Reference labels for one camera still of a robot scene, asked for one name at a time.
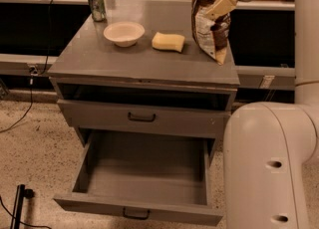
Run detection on black floor cable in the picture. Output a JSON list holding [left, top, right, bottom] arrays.
[[0, 0, 67, 134]]

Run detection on green soda can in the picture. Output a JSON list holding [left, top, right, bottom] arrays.
[[88, 0, 106, 22]]

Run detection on black stand at bottom left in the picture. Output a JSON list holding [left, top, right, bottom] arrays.
[[0, 183, 53, 229]]

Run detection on open grey bottom drawer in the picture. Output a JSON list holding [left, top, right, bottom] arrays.
[[54, 130, 222, 226]]

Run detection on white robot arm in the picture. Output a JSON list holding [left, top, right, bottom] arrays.
[[223, 0, 319, 229]]

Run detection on grey drawer cabinet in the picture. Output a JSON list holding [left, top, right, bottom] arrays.
[[48, 0, 241, 161]]

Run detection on white paper bowl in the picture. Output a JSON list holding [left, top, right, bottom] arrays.
[[104, 21, 145, 48]]

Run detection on yellow sponge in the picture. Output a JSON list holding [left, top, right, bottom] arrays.
[[152, 32, 185, 53]]

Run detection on brown chip bag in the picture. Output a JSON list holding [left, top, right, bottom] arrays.
[[191, 0, 231, 65]]

